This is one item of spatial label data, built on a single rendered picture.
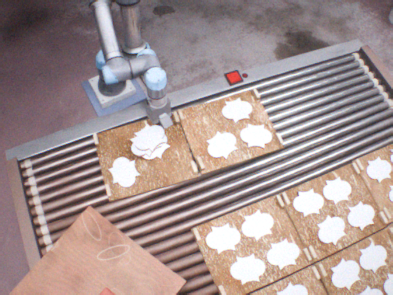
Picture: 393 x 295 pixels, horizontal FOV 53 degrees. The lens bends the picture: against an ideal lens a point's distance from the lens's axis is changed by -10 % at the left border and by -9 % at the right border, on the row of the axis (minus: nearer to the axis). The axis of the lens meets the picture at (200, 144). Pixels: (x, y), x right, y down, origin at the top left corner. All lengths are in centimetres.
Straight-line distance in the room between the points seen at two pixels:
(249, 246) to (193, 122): 65
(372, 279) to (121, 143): 129
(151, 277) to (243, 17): 276
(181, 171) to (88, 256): 57
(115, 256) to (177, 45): 228
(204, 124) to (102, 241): 74
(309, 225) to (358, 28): 262
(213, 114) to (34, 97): 181
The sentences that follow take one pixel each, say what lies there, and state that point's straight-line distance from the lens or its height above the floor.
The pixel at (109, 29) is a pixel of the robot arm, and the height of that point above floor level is 147.
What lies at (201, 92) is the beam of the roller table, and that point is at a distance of 216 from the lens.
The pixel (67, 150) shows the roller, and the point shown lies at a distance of 206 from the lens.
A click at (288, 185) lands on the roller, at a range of 196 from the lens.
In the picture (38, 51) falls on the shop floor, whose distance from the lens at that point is 380.
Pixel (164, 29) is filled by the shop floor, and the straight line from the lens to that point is 373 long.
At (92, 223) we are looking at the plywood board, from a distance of 175.
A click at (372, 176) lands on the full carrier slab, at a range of 209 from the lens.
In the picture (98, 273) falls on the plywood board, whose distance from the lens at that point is 169.
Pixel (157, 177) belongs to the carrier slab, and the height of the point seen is 94.
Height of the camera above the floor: 266
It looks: 61 degrees down
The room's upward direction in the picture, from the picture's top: 4 degrees clockwise
